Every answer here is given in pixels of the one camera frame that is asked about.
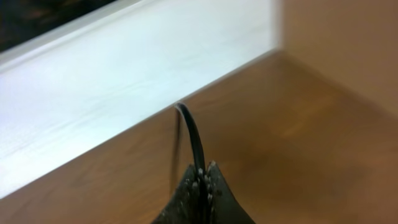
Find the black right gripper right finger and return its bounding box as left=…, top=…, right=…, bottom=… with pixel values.
left=206, top=161, right=255, bottom=224

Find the long black usb cable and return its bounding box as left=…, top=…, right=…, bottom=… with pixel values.
left=174, top=102, right=210, bottom=224

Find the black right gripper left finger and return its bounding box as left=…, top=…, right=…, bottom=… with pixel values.
left=151, top=165, right=202, bottom=224

